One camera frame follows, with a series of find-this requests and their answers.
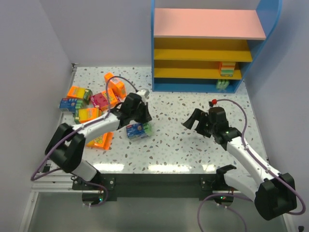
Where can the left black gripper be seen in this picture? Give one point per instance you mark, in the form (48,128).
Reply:
(143,115)

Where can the orange yellow sponge box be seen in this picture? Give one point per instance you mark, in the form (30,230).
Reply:
(87,114)

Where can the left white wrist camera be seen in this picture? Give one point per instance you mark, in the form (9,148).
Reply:
(144,93)

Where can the orange green sponge box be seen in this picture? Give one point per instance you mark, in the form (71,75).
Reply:
(80,93)

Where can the aluminium frame rail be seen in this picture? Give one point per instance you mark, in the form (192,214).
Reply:
(57,181)

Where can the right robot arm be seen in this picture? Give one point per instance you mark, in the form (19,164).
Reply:
(271,191)

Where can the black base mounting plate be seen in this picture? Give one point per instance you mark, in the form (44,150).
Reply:
(150,186)

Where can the blue shelf unit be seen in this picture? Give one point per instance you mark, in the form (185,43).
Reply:
(188,45)

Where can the blue sponge pack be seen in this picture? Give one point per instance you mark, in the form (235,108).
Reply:
(138,131)
(71,104)
(222,85)

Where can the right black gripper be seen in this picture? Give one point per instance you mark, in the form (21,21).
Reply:
(201,123)

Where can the orange box upright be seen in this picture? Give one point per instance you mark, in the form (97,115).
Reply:
(116,85)

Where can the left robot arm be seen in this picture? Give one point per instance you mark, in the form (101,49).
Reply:
(67,144)

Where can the pink sponge box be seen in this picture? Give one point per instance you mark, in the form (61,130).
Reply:
(100,100)

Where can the blue sponge pack front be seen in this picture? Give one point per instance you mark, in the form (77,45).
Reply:
(138,131)

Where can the orange Scrub Daddy box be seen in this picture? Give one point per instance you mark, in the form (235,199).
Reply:
(102,142)

